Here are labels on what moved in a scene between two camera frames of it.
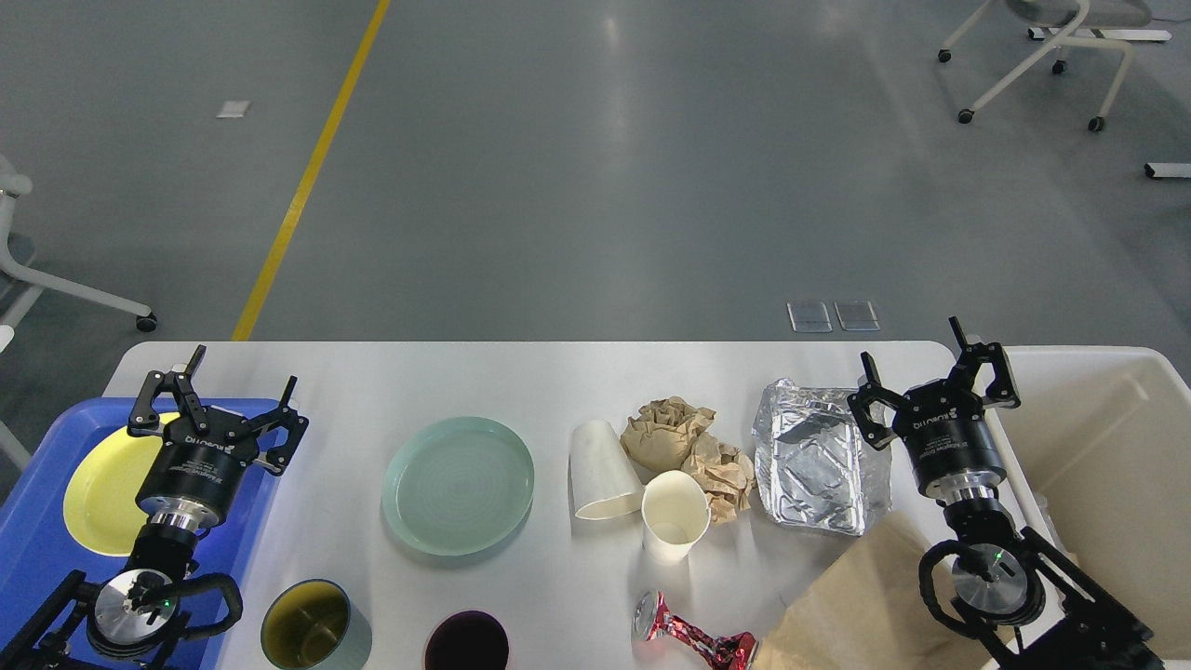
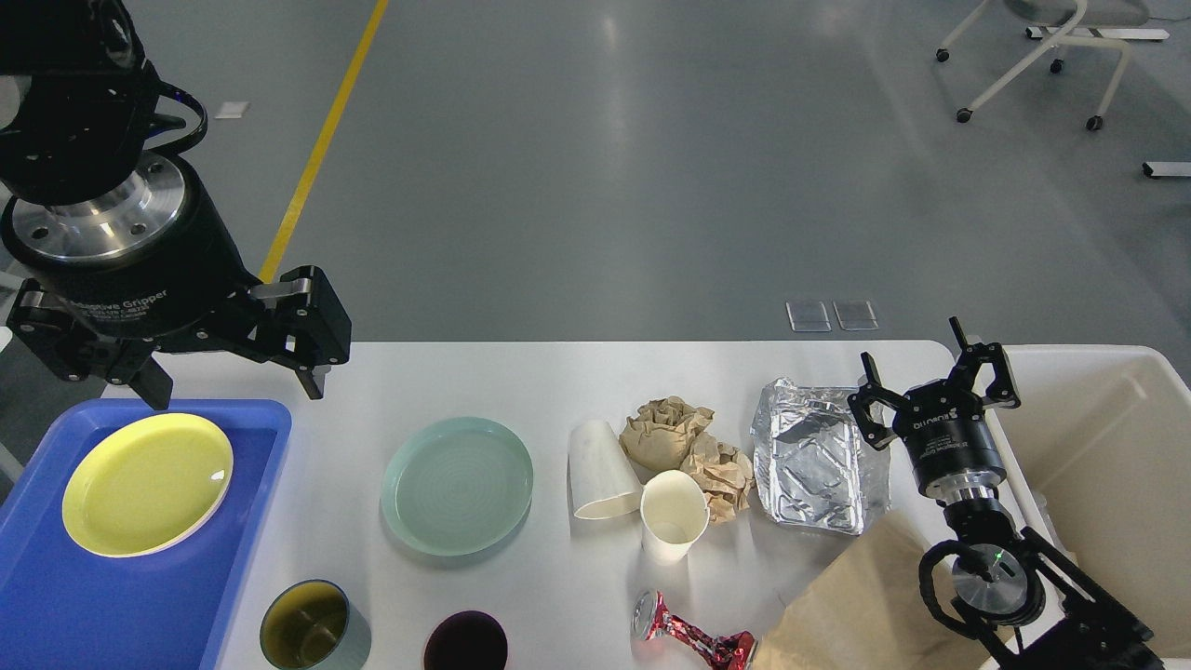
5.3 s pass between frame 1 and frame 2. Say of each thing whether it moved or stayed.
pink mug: stayed
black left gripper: moved
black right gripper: stayed
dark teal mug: stayed
